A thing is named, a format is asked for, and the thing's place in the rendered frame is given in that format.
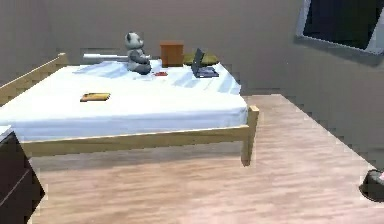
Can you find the dark round object on floor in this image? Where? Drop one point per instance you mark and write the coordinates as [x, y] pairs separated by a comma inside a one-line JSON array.
[[374, 185]]

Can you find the grey teddy bear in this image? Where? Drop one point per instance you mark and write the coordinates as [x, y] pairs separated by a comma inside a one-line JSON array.
[[136, 56]]

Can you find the small red flat object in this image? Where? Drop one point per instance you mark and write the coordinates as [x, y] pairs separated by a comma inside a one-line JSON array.
[[160, 73]]

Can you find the brown wooden box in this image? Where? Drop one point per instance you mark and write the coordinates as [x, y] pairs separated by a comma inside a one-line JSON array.
[[172, 53]]

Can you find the dark brown cabinet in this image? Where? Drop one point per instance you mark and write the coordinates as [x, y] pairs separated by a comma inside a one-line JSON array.
[[15, 180]]

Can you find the yellow book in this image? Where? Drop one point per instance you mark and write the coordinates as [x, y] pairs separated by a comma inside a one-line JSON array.
[[95, 97]]

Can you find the dark open laptop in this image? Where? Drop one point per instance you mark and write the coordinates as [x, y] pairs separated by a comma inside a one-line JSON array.
[[200, 66]]

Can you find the white framed window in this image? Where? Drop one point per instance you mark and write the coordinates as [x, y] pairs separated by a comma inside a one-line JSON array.
[[343, 23]]

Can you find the wooden bed with white mattress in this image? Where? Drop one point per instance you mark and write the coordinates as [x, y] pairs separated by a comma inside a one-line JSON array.
[[133, 110]]

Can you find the olive green pillow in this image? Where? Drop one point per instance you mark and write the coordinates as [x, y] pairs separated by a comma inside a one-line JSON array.
[[208, 59]]

